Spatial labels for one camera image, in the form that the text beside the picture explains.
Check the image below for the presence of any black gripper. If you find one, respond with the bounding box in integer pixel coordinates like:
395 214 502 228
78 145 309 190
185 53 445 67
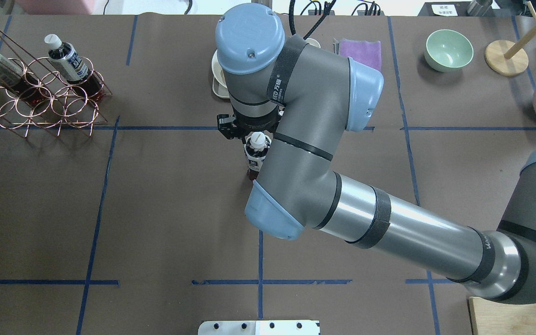
217 109 281 140

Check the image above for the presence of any tea bottle with white cap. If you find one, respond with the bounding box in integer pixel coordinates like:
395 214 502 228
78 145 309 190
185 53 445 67
244 132 271 181

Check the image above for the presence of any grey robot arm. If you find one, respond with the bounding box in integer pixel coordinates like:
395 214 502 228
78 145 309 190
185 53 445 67
215 3 536 304

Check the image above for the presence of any cream serving tray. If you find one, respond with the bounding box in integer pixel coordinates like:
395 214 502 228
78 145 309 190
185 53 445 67
211 37 321 99

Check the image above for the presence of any tea bottle lower middle rack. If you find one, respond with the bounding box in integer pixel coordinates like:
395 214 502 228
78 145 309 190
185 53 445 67
43 34 104 101

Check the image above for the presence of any tea bottle rack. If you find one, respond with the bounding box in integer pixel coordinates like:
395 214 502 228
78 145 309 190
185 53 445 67
43 34 104 101
0 53 49 107

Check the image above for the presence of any tea bottle lower right rack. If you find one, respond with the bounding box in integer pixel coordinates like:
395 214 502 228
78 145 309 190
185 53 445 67
0 53 49 107

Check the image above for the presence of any cream round plate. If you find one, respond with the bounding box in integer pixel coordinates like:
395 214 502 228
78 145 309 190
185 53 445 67
211 50 227 88

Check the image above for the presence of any purple folded cloth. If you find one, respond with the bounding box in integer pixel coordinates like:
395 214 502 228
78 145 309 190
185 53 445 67
340 40 382 72

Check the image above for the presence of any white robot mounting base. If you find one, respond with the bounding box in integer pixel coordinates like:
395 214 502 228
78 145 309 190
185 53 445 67
197 320 321 335

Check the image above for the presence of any mint green bowl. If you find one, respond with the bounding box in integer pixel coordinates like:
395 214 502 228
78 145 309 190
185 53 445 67
424 29 474 73

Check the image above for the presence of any small steel cup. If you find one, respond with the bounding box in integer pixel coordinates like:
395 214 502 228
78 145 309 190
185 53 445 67
466 0 493 17

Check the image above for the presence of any wooden cup stand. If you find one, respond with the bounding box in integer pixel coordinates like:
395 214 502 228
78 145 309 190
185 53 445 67
484 0 536 78

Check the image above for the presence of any wooden cutting board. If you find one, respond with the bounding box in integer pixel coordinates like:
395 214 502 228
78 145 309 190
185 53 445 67
468 297 536 335

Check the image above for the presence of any black braided cable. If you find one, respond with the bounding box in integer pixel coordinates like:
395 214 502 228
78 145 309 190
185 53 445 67
289 0 338 40

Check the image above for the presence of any copper wire bottle rack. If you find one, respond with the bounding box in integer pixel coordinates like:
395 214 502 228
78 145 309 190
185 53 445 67
0 30 113 139

